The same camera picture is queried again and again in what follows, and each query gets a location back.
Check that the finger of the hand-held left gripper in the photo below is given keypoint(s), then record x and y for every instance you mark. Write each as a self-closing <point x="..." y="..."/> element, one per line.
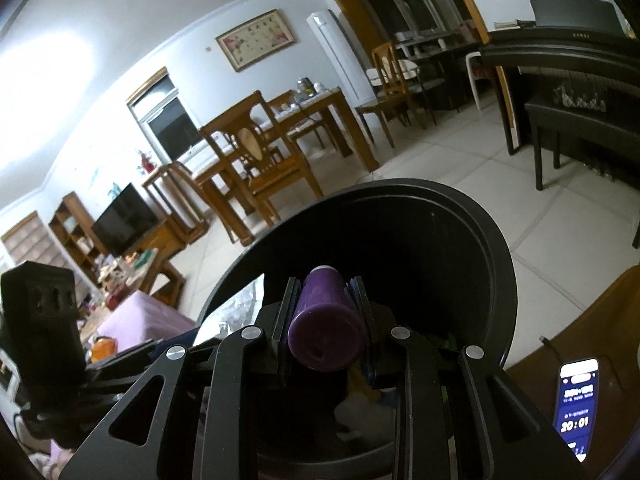
<point x="125" y="355"/>

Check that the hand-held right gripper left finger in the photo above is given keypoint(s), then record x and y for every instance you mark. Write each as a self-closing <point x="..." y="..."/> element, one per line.
<point x="282" y="330"/>

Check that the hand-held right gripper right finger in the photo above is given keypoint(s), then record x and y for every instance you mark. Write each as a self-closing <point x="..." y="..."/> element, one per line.
<point x="361" y="300"/>

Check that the orange wrapper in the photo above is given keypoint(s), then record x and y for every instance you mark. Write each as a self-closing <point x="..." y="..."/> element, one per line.
<point x="104" y="350"/>

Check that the purple bottle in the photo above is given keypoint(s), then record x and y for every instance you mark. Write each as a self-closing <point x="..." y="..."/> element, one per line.
<point x="325" y="330"/>

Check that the black trash bin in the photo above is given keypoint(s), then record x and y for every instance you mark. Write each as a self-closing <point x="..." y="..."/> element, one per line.
<point x="450" y="260"/>

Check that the white tissue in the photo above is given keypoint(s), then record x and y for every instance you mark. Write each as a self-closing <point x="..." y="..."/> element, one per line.
<point x="360" y="415"/>

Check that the crinkled clear plastic wrapper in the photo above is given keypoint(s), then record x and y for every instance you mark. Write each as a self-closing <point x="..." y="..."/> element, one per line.
<point x="235" y="310"/>

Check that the beige roller blind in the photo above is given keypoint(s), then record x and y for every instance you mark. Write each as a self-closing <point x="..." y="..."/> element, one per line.
<point x="30" y="240"/>

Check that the wooden coffee table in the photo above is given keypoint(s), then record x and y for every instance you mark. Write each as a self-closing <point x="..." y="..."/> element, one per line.
<point x="150" y="270"/>

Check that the wooden bookshelf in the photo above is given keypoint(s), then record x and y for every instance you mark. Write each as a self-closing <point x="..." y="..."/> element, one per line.
<point x="60" y="220"/>

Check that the wooden television stand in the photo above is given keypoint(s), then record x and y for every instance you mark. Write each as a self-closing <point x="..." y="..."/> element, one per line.
<point x="167" y="240"/>

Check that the black television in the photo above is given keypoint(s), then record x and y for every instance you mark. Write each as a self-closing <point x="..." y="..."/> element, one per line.
<point x="125" y="220"/>

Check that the wooden dining chair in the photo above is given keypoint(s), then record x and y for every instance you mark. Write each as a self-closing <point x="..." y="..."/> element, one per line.
<point x="385" y="60"/>
<point x="282" y="100"/>
<point x="260" y="170"/>

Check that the red flower vase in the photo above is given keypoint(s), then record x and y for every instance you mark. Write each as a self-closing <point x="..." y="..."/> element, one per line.
<point x="147" y="162"/>

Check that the tall wooden plant stand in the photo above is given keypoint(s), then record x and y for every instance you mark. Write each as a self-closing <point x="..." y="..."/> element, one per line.
<point x="170" y="172"/>

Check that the wooden dining table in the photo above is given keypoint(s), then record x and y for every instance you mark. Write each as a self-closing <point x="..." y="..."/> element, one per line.
<point x="345" y="110"/>

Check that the silver kettle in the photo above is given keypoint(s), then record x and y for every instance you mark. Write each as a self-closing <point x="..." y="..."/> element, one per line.
<point x="304" y="84"/>

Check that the white framed window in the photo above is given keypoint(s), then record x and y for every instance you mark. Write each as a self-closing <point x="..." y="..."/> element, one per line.
<point x="170" y="125"/>

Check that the smartphone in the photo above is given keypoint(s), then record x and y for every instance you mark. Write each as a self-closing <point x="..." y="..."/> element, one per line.
<point x="577" y="410"/>

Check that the white standing air conditioner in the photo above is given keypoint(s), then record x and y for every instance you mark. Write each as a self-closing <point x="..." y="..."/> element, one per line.
<point x="330" y="50"/>

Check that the brown wooden seat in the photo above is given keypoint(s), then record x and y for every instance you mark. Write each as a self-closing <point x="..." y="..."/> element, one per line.
<point x="615" y="320"/>

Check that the white plastic stool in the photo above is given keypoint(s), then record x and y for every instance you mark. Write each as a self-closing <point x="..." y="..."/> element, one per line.
<point x="472" y="67"/>

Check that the black piano bench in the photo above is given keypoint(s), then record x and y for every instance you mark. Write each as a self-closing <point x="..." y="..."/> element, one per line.
<point x="550" y="110"/>

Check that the floral framed picture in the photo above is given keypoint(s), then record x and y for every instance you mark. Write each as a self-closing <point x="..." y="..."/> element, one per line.
<point x="255" y="40"/>

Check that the black upright piano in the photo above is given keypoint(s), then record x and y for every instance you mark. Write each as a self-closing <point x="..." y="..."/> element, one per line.
<point x="565" y="50"/>

